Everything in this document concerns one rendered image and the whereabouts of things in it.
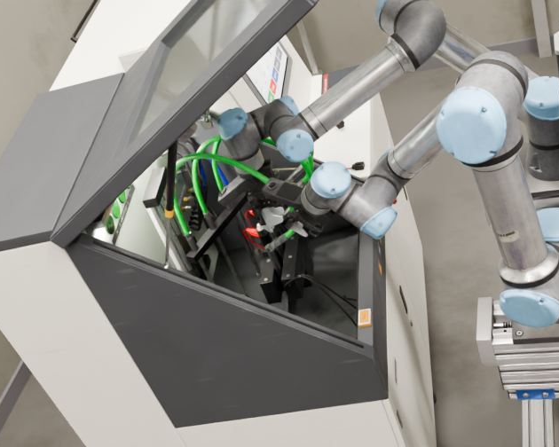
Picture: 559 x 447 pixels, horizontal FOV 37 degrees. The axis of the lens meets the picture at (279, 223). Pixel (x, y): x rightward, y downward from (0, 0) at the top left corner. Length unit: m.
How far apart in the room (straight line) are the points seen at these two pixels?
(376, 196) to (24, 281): 0.83
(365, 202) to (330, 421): 0.71
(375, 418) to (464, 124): 1.00
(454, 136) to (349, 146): 1.27
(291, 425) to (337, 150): 0.92
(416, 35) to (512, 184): 0.52
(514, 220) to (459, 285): 1.97
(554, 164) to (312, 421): 0.90
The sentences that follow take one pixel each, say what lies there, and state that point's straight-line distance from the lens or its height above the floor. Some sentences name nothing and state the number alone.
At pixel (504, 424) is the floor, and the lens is 3.07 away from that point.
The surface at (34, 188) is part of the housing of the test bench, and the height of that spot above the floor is 1.50.
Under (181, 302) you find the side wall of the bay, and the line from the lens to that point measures 1.97.
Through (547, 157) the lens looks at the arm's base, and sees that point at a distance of 2.25.
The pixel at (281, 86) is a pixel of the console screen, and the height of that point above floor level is 1.15.
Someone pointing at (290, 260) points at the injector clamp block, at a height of 0.98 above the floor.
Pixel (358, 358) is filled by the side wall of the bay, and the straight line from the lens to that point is 2.06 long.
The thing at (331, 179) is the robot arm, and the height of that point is 1.47.
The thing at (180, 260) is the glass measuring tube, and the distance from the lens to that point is 2.40.
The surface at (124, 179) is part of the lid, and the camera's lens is 1.74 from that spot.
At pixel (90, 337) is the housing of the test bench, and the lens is 2.12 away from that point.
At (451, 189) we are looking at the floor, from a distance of 4.04.
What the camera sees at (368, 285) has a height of 0.95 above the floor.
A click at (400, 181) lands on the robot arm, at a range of 1.82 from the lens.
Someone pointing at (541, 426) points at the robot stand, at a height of 0.23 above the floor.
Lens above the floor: 2.43
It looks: 36 degrees down
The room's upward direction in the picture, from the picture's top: 22 degrees counter-clockwise
